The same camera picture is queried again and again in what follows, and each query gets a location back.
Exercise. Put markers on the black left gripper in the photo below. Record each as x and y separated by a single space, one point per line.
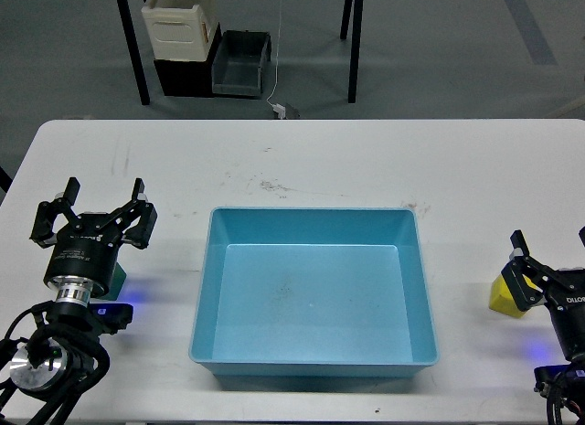
87 247

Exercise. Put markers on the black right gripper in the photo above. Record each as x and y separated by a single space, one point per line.
530 281

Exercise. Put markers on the green block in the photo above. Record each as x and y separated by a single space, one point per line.
113 285

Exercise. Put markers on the yellow block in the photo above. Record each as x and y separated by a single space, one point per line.
501 299

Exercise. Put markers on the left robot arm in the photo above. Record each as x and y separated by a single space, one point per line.
52 351

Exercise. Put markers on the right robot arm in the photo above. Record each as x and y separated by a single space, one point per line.
562 386

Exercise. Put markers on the blue plastic box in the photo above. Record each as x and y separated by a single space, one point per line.
313 292

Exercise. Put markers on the black table leg left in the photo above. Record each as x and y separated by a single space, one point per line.
133 50

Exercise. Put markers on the black table leg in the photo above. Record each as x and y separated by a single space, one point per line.
351 24
133 50

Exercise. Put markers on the black crate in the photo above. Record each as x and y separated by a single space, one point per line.
188 78

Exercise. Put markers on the grey plastic bin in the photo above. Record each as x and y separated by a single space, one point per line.
239 65

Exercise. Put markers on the cream plastic crate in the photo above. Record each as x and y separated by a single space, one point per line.
181 30

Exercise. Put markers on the white power adapter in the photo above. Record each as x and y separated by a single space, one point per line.
279 111

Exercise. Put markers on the black table leg right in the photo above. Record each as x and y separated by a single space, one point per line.
351 24

